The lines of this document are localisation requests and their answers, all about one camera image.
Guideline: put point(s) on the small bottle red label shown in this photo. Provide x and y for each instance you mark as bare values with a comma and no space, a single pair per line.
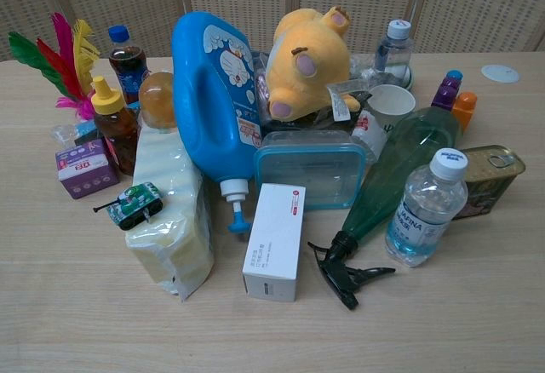
369,132

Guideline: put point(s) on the green spray bottle black trigger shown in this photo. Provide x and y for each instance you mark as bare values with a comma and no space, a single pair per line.
396,160

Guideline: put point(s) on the small clear water bottle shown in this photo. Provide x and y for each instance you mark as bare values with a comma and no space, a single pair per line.
428,207

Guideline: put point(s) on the honey bottle with yellow cap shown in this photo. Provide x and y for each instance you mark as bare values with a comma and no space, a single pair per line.
115,132

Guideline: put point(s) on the cola bottle with blue cap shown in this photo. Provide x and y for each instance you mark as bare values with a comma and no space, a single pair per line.
127,65

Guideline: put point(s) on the purple bottle blue cap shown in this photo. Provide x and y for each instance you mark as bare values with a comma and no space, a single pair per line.
447,90

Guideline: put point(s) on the orange small bottle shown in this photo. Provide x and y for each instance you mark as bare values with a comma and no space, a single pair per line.
465,109

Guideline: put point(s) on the white round lid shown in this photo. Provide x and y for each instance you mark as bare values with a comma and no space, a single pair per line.
500,73

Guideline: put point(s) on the clear container with blue lid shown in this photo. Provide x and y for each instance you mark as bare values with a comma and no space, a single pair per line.
311,168

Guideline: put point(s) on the white cardboard box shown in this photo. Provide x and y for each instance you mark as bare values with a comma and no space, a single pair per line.
274,241

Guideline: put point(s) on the blue detergent jug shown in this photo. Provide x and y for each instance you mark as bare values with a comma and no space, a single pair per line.
213,92

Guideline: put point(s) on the pale yellow sponge pack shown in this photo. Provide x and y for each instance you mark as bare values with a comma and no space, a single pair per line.
170,202

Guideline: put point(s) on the yellow plush toy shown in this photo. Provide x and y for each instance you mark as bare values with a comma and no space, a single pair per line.
308,64

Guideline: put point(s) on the round amber jar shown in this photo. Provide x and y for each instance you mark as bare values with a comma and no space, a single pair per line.
158,100

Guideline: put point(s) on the white paper cup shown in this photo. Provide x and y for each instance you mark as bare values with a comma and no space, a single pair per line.
391,102

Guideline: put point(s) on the green toy tank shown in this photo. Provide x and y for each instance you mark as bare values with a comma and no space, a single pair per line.
132,204

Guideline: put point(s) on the folding screen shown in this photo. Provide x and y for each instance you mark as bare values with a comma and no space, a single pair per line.
272,2

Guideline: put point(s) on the purple tissue box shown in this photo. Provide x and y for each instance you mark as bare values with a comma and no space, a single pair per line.
85,168

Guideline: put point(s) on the small blue box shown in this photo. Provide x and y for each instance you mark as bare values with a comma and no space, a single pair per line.
88,131

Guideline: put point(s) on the clear plastic small cup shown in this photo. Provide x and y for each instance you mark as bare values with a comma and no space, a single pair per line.
64,133

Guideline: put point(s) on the canned meat tin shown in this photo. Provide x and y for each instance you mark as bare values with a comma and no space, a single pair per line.
489,181

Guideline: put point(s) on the colourful feather shuttlecock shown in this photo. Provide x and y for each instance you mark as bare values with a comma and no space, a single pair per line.
64,66

